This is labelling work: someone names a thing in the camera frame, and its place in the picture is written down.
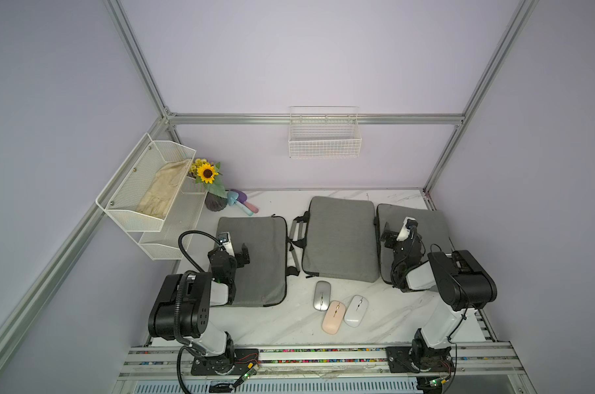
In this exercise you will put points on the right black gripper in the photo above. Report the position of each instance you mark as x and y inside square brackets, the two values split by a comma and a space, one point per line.
[393, 236]

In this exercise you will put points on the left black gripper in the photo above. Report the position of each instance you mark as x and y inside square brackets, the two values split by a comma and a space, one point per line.
[236, 254]

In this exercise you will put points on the grey laptop bag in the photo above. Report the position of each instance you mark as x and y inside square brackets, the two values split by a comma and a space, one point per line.
[338, 239]
[433, 229]
[263, 281]

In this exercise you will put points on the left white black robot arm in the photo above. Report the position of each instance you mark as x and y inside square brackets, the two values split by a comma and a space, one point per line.
[181, 311]

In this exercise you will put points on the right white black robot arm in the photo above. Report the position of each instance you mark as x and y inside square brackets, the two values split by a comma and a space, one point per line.
[462, 284]

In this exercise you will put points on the white computer mouse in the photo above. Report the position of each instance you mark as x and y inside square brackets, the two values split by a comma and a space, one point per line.
[356, 311]

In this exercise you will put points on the silver grey computer mouse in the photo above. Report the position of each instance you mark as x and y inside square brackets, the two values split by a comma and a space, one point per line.
[322, 296]

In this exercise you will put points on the pink computer mouse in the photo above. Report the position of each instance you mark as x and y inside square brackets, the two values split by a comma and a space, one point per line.
[334, 317]

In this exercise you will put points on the lower white mesh shelf basket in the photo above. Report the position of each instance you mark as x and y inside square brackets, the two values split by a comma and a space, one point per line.
[183, 216]

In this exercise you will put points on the white mesh shelf basket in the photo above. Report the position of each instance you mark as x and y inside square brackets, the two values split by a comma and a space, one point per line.
[120, 198]
[183, 216]

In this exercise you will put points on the pastel toy mushrooms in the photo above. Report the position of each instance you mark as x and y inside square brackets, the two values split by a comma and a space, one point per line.
[239, 198]

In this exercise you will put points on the beige cloth in basket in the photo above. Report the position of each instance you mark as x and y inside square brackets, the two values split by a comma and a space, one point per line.
[160, 196]

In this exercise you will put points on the artificial sunflower bouquet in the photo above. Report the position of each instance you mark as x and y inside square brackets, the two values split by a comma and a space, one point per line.
[208, 175]

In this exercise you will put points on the upper white mesh shelf basket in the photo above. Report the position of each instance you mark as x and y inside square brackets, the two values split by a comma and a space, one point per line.
[120, 198]

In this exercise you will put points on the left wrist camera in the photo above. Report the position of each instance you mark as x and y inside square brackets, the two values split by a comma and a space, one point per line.
[226, 242]

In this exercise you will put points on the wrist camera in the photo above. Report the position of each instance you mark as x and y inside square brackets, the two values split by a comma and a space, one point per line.
[226, 242]
[408, 230]

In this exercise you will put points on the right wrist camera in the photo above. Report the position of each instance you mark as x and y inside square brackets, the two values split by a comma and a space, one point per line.
[408, 230]

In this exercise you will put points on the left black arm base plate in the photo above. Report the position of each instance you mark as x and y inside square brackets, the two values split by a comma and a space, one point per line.
[234, 365]

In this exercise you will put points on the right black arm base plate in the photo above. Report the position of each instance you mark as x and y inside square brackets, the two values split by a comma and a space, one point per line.
[406, 359]

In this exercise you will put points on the aluminium frame rails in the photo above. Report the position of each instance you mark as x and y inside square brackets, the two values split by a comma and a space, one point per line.
[15, 329]

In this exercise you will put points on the white wire wall basket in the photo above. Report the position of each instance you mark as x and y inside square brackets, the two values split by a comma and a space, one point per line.
[320, 132]

